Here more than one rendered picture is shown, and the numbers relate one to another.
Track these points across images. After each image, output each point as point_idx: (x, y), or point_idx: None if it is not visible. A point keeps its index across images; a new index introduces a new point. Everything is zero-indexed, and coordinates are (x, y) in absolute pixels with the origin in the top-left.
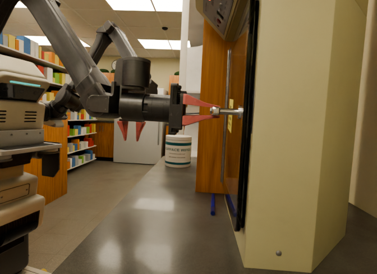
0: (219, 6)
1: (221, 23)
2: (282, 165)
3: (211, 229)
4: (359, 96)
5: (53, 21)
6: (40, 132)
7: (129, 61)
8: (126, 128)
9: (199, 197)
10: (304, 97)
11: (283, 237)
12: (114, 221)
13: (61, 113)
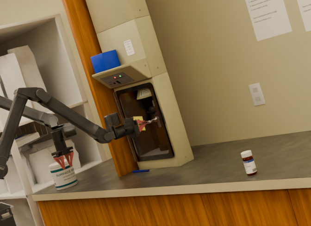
0: (121, 80)
1: (116, 84)
2: (176, 130)
3: (157, 171)
4: None
5: (68, 109)
6: None
7: (115, 115)
8: (59, 161)
9: (129, 175)
10: (173, 108)
11: (184, 151)
12: (125, 186)
13: None
